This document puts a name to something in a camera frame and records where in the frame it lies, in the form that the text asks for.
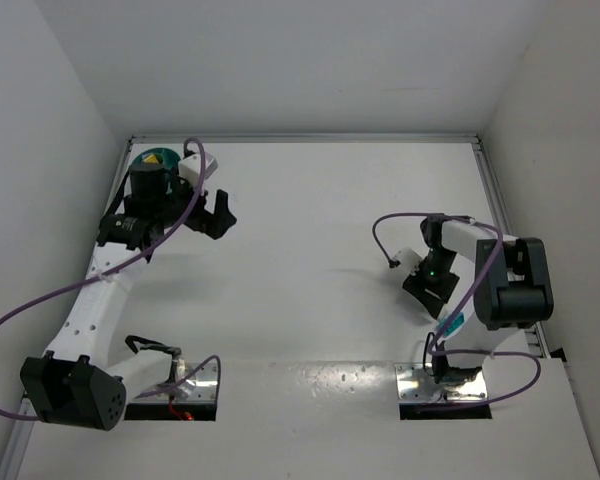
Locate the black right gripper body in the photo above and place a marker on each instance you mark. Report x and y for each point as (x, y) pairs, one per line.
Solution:
(431, 286)

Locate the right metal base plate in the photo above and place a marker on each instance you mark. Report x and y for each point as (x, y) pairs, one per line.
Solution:
(417, 385)

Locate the aluminium frame rail left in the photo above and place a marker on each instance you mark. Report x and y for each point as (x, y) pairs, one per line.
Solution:
(23, 420)

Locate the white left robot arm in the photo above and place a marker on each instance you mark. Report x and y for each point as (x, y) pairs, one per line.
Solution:
(74, 383)

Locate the teal long lego brick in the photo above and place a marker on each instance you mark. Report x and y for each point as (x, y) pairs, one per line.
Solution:
(448, 329)

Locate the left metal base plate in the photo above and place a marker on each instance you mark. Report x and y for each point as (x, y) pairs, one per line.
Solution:
(197, 390)

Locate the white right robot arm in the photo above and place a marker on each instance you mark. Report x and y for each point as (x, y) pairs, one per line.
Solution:
(479, 285)

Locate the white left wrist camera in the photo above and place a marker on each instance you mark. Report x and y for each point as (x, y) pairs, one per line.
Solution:
(190, 168)

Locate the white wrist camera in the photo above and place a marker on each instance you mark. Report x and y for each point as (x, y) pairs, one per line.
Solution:
(190, 168)
(406, 260)

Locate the aluminium frame rail back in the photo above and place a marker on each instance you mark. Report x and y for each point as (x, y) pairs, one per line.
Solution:
(342, 138)

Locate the teal divided round container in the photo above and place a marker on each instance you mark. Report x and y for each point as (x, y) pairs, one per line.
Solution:
(167, 160)

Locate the yellow lego brick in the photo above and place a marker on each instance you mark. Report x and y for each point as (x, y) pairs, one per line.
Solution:
(151, 159)

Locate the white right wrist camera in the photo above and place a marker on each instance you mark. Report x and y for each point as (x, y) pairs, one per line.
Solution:
(406, 260)

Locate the metal base plate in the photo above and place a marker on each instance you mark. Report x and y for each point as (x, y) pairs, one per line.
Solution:
(417, 385)
(197, 390)

